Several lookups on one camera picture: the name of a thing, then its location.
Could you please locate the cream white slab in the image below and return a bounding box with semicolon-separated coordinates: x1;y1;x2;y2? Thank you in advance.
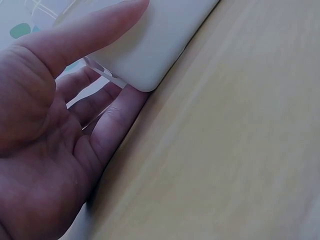
52;0;221;93

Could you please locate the clear plastic case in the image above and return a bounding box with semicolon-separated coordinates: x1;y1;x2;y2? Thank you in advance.
64;56;129;131

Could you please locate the person's left hand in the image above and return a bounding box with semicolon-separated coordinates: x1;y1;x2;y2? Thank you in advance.
0;0;151;240

